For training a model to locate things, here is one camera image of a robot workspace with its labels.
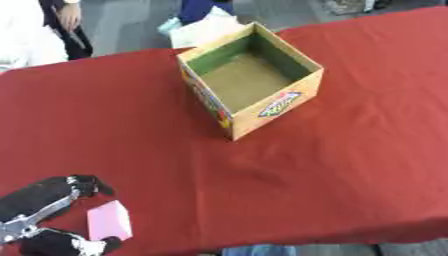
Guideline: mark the person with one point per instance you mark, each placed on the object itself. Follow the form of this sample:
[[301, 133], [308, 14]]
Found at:
[[35, 30]]

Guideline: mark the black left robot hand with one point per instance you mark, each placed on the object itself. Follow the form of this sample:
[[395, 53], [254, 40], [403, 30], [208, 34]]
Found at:
[[35, 196]]

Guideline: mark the pink rectangular block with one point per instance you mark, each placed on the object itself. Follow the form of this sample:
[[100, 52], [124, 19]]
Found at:
[[108, 221]]

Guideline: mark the blue object at table edge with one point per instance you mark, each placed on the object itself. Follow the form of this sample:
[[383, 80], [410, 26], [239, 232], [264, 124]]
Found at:
[[259, 250]]

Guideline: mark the tan cardboard box green inside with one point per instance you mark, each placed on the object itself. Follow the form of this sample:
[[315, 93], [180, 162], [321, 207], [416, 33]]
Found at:
[[248, 80]]

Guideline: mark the blue bag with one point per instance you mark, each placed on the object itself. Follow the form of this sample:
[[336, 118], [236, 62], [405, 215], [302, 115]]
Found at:
[[201, 9]]

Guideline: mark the white paper bag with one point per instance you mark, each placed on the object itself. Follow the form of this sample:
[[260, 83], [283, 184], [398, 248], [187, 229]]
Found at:
[[201, 30]]

